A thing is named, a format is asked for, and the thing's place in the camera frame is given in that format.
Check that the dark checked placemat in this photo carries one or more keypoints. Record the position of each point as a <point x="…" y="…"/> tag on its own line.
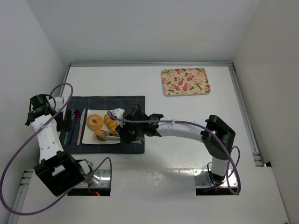
<point x="104" y="103"/>

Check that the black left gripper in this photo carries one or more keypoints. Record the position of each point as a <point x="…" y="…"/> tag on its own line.
<point x="66" y="120"/>

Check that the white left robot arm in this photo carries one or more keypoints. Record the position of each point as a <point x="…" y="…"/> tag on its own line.
<point x="57" y="169"/>

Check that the pink handled knife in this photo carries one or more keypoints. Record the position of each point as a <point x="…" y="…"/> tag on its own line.
<point x="81" y="127"/>

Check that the metal bread tongs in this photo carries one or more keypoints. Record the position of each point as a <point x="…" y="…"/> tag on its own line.
<point x="109" y="135"/>

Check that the striped long bread roll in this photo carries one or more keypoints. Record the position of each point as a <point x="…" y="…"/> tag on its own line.
<point x="111" y="124"/>

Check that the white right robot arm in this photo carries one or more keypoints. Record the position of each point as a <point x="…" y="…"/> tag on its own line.
<point x="217" y="136"/>

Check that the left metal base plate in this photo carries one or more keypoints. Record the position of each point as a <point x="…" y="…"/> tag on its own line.
<point x="99" y="179"/>

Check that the white square plate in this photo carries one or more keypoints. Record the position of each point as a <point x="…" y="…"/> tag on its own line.
<point x="88" y="137"/>

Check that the metal base plate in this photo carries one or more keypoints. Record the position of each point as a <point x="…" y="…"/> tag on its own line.
<point x="202" y="179"/>
<point x="99" y="179"/>

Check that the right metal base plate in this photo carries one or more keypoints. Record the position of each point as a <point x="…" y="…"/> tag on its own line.
<point x="202" y="179"/>

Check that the small round bun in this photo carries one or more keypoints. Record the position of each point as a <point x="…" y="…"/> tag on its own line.
<point x="100" y="135"/>

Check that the sugared donut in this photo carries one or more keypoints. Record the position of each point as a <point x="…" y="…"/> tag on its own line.
<point x="94" y="122"/>

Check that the floral rectangular tray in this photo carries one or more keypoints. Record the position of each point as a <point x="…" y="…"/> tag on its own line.
<point x="185" y="81"/>

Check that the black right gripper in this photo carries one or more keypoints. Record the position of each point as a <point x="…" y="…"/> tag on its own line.
<point x="124" y="134"/>

